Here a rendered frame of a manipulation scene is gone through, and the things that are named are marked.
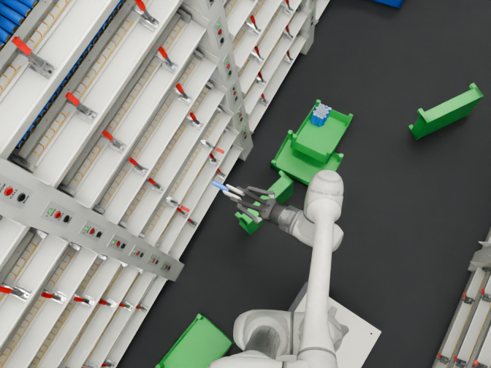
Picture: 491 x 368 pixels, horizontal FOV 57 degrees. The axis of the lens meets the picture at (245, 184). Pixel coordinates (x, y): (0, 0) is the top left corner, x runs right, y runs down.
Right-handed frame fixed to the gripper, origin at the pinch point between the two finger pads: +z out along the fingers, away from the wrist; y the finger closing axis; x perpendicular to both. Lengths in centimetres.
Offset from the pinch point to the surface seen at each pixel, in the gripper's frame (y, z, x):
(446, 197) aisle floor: -59, -67, 73
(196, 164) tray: -5.5, 22.7, 7.2
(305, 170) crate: -40, -1, 64
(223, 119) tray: -27.4, 22.8, 7.0
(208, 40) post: -30, 14, -42
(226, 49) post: -36.5, 15.5, -29.9
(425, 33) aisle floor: -141, -23, 66
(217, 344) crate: 54, -4, 65
